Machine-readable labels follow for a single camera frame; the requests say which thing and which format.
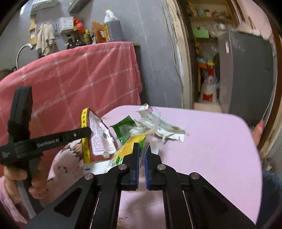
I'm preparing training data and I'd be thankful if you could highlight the hanging beige towel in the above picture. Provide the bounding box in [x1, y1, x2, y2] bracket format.
[35, 22, 56, 56]

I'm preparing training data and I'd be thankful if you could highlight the chrome faucet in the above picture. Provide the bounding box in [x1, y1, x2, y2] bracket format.
[15, 43, 34, 70]

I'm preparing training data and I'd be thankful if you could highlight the green snack wrapper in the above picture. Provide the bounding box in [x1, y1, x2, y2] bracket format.
[110, 115, 136, 145]

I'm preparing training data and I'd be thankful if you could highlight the dark sauce bottle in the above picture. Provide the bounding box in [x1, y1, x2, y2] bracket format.
[73, 26, 86, 47]

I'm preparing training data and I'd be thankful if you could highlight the red plaid cloth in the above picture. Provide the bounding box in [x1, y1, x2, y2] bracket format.
[0, 41, 143, 177]

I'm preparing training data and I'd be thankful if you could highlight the green box on shelf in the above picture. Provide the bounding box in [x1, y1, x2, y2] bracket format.
[193, 29, 209, 39]

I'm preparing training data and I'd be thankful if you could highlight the blue-lined trash bin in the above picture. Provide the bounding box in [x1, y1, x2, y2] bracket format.
[256, 170, 281, 228]

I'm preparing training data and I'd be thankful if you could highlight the grey washing machine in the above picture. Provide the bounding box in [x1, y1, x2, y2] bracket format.
[218, 30, 273, 127]

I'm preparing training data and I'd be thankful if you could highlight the large dark vinegar jug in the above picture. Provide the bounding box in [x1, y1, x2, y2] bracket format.
[104, 10, 124, 42]

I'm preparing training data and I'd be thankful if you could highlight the pink bottle on floor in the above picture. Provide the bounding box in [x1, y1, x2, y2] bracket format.
[252, 120, 264, 146]

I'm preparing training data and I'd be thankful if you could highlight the yellow clear plastic wrapper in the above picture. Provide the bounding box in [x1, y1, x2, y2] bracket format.
[106, 119, 155, 171]

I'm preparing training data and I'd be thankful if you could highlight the red yellow snack package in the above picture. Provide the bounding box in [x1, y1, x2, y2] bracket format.
[81, 107, 117, 164]

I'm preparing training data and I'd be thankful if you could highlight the left hand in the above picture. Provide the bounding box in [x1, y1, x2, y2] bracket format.
[4, 159, 48, 205]

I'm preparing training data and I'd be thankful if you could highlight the pink table cloth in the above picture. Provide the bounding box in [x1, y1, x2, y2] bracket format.
[46, 105, 264, 229]

